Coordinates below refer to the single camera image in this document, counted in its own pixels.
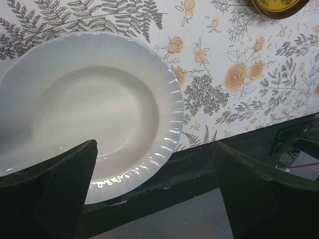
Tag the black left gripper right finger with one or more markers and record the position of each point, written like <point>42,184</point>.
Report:
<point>263,202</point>

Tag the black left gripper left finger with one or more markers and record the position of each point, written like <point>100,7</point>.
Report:
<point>45,201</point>

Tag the white scalloped paper plate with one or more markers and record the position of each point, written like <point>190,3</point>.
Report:
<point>98,86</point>

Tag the yellow brown patterned plate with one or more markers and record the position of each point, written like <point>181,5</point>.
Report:
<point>278,9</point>

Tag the floral patterned table mat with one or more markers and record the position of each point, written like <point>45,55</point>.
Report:
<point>239,70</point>

